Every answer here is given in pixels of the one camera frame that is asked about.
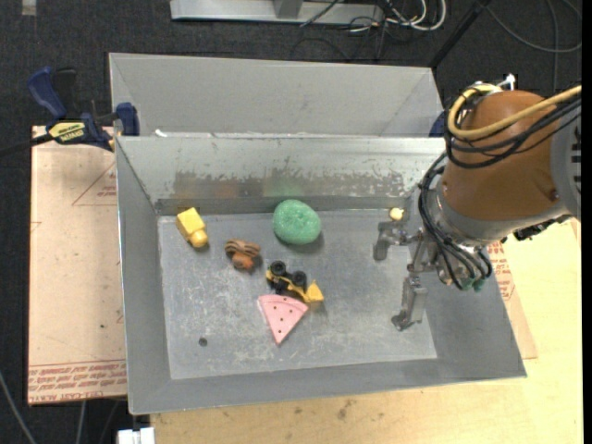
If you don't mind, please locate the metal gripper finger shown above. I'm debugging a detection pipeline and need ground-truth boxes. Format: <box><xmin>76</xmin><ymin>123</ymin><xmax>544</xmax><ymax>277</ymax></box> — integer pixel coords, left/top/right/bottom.
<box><xmin>390</xmin><ymin>275</ymin><xmax>429</xmax><ymax>333</ymax></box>
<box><xmin>372</xmin><ymin>221</ymin><xmax>417</xmax><ymax>263</ymax></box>

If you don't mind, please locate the grey metal bin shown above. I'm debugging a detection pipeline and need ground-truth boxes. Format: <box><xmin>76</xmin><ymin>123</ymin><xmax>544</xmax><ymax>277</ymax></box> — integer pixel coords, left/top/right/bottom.
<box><xmin>108</xmin><ymin>52</ymin><xmax>528</xmax><ymax>416</ymax></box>

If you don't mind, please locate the green foam ball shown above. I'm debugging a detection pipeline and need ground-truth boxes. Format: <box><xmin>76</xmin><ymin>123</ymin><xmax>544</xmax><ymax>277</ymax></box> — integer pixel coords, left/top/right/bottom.
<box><xmin>271</xmin><ymin>198</ymin><xmax>323</xmax><ymax>246</ymax></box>

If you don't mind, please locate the yellow and black toy loader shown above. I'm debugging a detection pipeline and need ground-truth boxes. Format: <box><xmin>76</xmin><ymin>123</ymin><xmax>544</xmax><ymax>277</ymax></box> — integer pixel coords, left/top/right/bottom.
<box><xmin>265</xmin><ymin>260</ymin><xmax>326</xmax><ymax>305</ymax></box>

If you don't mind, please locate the pink toy watermelon slice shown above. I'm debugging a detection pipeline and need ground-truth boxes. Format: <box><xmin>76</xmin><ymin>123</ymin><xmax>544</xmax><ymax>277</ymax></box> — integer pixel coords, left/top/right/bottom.
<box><xmin>256</xmin><ymin>293</ymin><xmax>310</xmax><ymax>347</ymax></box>

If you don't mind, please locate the brown toy animal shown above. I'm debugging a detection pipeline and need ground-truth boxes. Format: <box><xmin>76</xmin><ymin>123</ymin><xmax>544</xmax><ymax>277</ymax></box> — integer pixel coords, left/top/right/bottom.
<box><xmin>224</xmin><ymin>238</ymin><xmax>263</xmax><ymax>271</ymax></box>

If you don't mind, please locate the yellow toy block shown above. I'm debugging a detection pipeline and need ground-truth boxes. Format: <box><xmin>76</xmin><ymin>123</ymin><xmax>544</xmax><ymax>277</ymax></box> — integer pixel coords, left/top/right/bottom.
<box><xmin>175</xmin><ymin>206</ymin><xmax>210</xmax><ymax>250</ymax></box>

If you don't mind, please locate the brown cardboard board red print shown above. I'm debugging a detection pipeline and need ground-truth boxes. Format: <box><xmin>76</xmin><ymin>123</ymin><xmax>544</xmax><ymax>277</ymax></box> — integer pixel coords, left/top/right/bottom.
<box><xmin>27</xmin><ymin>125</ymin><xmax>540</xmax><ymax>406</ymax></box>

